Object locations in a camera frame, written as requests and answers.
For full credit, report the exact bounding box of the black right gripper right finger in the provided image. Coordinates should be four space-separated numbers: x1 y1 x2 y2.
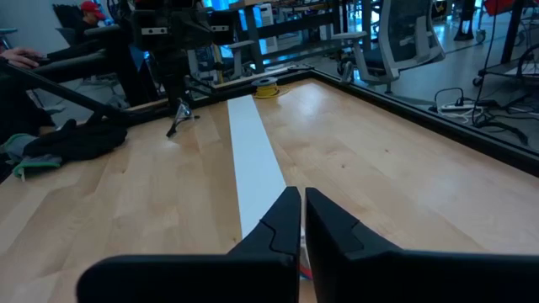
305 187 539 303

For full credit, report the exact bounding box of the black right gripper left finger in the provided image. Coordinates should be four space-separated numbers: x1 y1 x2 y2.
75 187 302 303

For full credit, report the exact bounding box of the coloured wire bundle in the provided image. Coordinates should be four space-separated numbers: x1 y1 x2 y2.
299 259 314 282

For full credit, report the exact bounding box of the white raceway cover strip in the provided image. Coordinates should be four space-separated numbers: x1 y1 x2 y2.
227 94 288 241

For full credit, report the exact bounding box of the black work glove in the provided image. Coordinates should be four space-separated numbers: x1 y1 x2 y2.
23 119 129 163
0 133 64 183

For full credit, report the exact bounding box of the white power strip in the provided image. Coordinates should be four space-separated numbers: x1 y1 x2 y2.
437 100 484 114

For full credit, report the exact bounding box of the black side desk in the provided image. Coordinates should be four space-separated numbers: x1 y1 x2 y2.
29 24 140 106

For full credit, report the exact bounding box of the grey office chair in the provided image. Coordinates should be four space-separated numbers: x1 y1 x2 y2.
331 0 447 94

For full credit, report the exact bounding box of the person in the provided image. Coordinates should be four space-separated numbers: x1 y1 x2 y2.
0 0 123 71

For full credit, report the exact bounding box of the black aluminium frame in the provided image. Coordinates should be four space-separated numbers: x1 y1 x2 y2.
0 58 539 178

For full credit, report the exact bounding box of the black cable coil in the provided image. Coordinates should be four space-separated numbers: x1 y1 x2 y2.
470 97 531 147

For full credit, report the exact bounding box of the yellow wire spool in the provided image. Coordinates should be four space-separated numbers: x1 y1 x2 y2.
251 77 291 100

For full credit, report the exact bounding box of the black desk frame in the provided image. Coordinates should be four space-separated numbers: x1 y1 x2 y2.
473 0 539 88

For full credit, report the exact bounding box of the grey desk frame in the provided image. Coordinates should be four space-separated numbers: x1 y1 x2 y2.
229 0 344 81

